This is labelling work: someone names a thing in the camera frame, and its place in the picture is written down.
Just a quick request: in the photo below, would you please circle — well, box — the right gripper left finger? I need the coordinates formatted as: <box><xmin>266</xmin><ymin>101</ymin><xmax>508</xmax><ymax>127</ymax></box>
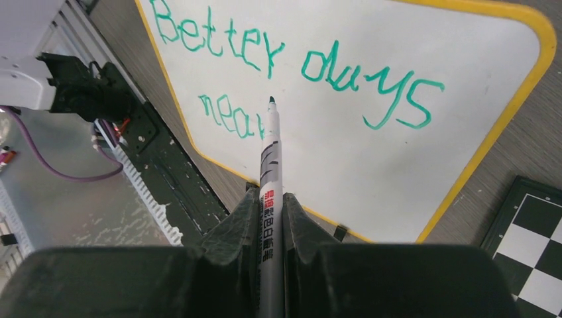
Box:
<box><xmin>1</xmin><ymin>188</ymin><xmax>258</xmax><ymax>317</ymax></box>

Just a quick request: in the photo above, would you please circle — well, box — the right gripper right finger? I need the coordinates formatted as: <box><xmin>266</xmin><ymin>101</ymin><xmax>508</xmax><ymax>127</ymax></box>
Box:
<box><xmin>282</xmin><ymin>193</ymin><xmax>520</xmax><ymax>317</ymax></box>

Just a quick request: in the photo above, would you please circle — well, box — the green whiteboard marker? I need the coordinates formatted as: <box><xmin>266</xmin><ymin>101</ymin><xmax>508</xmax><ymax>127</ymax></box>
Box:
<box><xmin>256</xmin><ymin>97</ymin><xmax>284</xmax><ymax>317</ymax></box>

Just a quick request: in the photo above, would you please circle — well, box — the yellow framed whiteboard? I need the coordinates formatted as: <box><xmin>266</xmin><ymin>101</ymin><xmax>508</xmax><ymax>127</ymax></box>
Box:
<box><xmin>137</xmin><ymin>1</ymin><xmax>557</xmax><ymax>242</ymax></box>

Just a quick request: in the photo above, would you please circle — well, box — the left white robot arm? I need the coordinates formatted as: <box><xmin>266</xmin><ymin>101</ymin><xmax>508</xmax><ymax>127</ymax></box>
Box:
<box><xmin>1</xmin><ymin>1</ymin><xmax>139</xmax><ymax>123</ymax></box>

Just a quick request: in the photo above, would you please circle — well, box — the black white checkerboard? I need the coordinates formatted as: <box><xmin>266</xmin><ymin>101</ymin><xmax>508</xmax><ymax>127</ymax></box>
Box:
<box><xmin>481</xmin><ymin>176</ymin><xmax>561</xmax><ymax>317</ymax></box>

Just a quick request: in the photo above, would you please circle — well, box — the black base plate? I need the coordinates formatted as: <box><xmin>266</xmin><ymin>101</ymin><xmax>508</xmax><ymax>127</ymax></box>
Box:
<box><xmin>110</xmin><ymin>99</ymin><xmax>229</xmax><ymax>245</ymax></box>

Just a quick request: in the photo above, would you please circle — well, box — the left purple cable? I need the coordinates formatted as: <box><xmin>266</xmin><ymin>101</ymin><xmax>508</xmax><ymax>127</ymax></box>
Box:
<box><xmin>0</xmin><ymin>105</ymin><xmax>125</xmax><ymax>184</ymax></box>

